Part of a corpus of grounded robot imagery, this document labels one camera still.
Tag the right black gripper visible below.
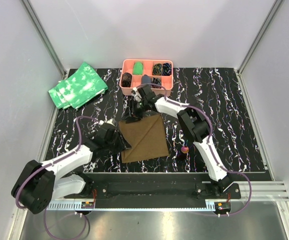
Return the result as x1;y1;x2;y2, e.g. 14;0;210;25
120;98;148;124

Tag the brown cloth napkin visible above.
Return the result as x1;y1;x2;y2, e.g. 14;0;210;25
118;114;169;163

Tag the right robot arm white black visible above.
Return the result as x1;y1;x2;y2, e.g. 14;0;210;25
124;84;233;198

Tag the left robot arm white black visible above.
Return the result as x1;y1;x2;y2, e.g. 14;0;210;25
11;122;132;214

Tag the dark brown rolled cloth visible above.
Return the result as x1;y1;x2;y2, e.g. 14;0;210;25
121;72;132;88

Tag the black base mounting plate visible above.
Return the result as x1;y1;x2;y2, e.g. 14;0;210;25
67;172;242;210

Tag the blue grey rolled cloth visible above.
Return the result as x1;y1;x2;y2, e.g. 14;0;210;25
141;74;152;85

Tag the pink compartment tray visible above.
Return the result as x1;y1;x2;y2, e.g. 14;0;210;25
119;59;174;96

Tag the black patterned rolled cloth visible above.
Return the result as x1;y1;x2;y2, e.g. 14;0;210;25
151;77;162;89

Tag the green rolled cloth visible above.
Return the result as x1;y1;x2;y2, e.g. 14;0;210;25
132;61;144;75

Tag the black multicolour rolled cloth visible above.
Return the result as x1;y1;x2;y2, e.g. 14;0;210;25
152;63;163;76

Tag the green white patterned cloth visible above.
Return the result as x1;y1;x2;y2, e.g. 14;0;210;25
48;62;108;109

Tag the black blue rolled cloth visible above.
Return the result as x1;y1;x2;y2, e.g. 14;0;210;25
161;62;173;76

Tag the black marble pattern mat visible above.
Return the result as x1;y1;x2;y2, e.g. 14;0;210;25
45;67;271;181

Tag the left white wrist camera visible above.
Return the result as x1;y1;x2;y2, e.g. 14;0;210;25
98;118;117;128

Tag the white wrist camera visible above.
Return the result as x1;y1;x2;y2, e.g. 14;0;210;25
98;118;117;128
131;87;142;103

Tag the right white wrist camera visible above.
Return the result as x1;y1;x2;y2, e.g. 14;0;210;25
131;87;142;103

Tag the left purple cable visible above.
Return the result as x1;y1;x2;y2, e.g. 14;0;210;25
14;116;92;240

